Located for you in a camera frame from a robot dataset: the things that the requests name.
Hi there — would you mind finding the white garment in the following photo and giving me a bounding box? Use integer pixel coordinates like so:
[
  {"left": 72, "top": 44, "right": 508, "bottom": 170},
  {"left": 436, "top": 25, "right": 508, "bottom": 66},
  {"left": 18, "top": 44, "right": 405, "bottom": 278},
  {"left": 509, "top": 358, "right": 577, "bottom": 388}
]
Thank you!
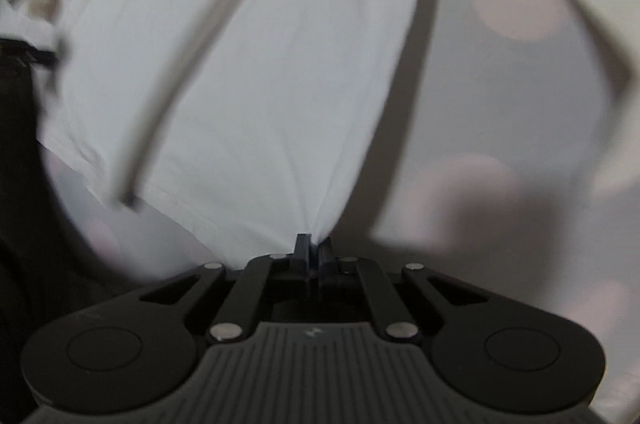
[{"left": 0, "top": 0, "right": 640, "bottom": 275}]

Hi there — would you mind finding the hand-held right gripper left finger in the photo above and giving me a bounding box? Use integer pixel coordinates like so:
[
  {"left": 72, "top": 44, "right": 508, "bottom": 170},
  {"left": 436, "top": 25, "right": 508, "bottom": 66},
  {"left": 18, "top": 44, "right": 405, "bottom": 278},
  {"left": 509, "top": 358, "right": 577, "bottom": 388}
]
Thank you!
[{"left": 140, "top": 233, "right": 312, "bottom": 343}]

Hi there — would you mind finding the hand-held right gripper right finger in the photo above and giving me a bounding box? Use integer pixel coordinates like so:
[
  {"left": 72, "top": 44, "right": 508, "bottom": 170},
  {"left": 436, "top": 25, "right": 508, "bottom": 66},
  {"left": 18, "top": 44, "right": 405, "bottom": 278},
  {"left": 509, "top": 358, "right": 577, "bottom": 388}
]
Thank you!
[{"left": 320, "top": 238, "right": 488, "bottom": 343}]

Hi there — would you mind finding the polka dot bed sheet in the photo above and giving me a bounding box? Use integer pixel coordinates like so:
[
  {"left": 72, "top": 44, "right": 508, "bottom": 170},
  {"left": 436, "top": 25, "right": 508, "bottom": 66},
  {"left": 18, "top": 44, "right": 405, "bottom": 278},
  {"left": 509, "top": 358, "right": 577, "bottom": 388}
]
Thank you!
[{"left": 45, "top": 0, "right": 640, "bottom": 424}]

